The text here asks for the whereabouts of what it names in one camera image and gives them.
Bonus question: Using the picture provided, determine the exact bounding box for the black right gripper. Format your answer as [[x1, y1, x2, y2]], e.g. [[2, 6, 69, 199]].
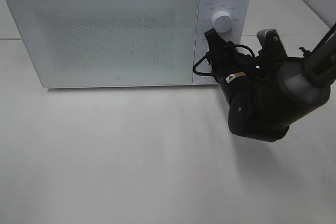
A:
[[204, 28, 262, 82]]

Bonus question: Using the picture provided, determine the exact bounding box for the white microwave door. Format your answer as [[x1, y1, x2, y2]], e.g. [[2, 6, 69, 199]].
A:
[[6, 0, 198, 88]]

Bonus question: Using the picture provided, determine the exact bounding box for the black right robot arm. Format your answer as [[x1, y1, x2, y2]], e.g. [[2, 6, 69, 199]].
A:
[[205, 28, 335, 142]]

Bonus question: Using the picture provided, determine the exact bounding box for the upper white power knob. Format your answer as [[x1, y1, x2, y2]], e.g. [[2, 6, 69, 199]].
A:
[[211, 10, 233, 33]]

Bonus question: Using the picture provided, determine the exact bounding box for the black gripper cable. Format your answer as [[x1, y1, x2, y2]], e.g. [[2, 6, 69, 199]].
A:
[[193, 44, 260, 76]]

